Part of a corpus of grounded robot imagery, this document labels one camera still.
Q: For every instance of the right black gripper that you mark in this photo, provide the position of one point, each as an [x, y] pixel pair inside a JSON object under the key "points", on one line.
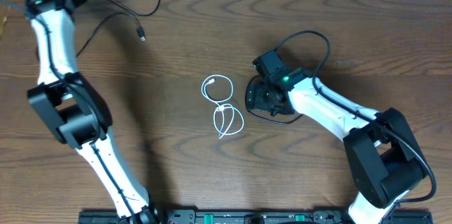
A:
{"points": [[255, 99]]}

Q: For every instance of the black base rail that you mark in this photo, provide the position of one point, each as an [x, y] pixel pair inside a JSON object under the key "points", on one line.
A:
{"points": [[186, 216]]}

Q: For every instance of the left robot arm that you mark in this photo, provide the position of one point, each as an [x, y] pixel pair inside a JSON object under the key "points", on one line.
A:
{"points": [[77, 115]]}

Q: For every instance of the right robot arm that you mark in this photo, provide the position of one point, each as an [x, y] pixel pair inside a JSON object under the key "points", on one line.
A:
{"points": [[384, 157]]}

